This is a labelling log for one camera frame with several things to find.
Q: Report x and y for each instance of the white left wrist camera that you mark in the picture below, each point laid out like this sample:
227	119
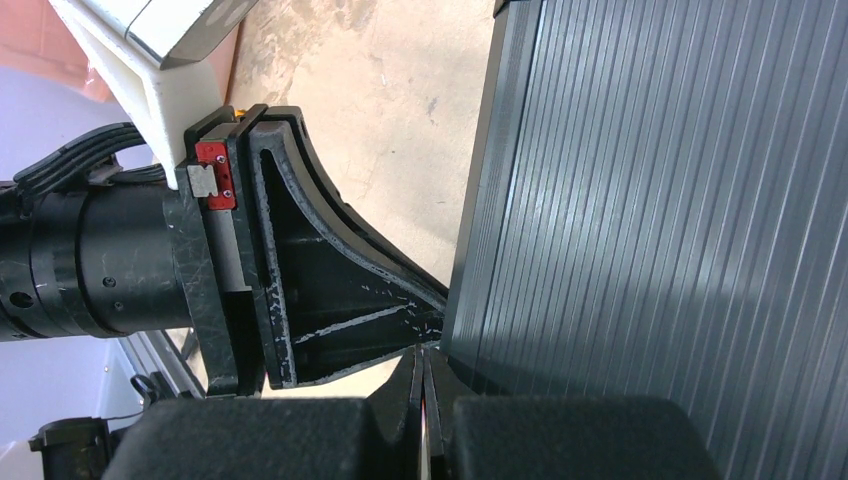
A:
154	57

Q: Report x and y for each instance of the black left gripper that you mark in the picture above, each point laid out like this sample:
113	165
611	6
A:
89	248

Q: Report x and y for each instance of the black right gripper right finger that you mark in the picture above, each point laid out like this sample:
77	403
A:
474	436

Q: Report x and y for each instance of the black poker set case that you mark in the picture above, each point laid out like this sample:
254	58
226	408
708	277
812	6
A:
657	205

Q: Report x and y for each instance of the pink plastic storage box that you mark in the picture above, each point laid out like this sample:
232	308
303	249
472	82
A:
36	41

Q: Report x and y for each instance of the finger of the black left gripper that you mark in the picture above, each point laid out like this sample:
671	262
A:
344	211

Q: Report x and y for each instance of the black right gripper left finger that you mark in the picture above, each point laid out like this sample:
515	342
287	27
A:
291	438

